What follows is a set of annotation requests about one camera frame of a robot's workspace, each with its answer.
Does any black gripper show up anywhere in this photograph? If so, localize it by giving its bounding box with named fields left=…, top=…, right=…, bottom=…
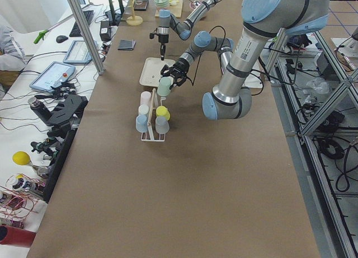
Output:
left=160, top=59, right=190, bottom=90
left=149, top=30, right=169, bottom=60

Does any green cup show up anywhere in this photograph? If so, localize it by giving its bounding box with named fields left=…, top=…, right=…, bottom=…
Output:
left=157, top=77, right=172, bottom=97

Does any cream rabbit tray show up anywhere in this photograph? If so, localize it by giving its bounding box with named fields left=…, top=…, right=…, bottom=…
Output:
left=139, top=57, right=175, bottom=87

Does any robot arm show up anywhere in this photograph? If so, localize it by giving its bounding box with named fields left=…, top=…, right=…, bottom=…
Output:
left=149, top=0, right=221, bottom=60
left=161, top=0, right=329, bottom=120

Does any pink cup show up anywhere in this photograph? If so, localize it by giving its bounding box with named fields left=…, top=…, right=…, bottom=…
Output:
left=140, top=91, right=152, bottom=106

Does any yellow cup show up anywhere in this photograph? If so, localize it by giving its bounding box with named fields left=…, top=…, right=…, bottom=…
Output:
left=156, top=105, right=171, bottom=121

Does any cream cup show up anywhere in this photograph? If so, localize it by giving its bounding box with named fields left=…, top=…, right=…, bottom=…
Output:
left=138, top=104, right=150, bottom=116

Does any black tray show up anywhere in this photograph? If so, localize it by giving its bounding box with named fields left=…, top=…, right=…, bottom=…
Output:
left=134, top=0, right=149, bottom=11

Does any grey cup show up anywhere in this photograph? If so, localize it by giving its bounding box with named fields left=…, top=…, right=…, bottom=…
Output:
left=155, top=116, right=169, bottom=134

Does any blue cup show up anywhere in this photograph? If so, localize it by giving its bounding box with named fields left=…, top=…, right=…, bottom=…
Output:
left=135, top=115, right=148, bottom=133

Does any grey folded cloth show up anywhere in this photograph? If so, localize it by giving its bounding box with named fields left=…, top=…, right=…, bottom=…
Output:
left=117, top=39, right=136, bottom=51

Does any bamboo cutting board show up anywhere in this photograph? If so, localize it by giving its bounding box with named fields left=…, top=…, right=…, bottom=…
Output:
left=167, top=0, right=183, bottom=18

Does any wooden mug tree stand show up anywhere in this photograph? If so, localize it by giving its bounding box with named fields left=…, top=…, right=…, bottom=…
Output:
left=126, top=0, right=143, bottom=26

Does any green bowl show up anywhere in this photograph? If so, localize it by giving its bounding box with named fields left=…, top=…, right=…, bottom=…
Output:
left=154, top=0, right=170, bottom=9

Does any pink bowl with ice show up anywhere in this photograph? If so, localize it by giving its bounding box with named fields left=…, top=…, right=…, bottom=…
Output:
left=189, top=0, right=202, bottom=11

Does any black keyboard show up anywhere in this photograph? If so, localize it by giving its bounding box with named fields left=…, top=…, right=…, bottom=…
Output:
left=68, top=10, right=95, bottom=37

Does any teach pendant tablet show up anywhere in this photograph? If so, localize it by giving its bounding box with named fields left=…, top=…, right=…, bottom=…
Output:
left=63, top=40, right=92, bottom=65
left=29, top=62, right=76, bottom=92

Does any black mouse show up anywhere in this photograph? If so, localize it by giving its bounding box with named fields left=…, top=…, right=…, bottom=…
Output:
left=56, top=35, right=69, bottom=44

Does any yellow ball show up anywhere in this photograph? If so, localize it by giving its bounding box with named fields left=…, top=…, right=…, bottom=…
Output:
left=12, top=151, right=31, bottom=166

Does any wooden rack handle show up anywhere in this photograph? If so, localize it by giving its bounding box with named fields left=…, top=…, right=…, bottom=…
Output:
left=147, top=88, right=159, bottom=127

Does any white wire cup rack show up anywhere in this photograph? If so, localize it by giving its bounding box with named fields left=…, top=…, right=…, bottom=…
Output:
left=140, top=97, right=166, bottom=142

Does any aluminium frame post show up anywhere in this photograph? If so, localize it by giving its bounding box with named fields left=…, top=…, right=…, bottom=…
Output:
left=67, top=0, right=105, bottom=75

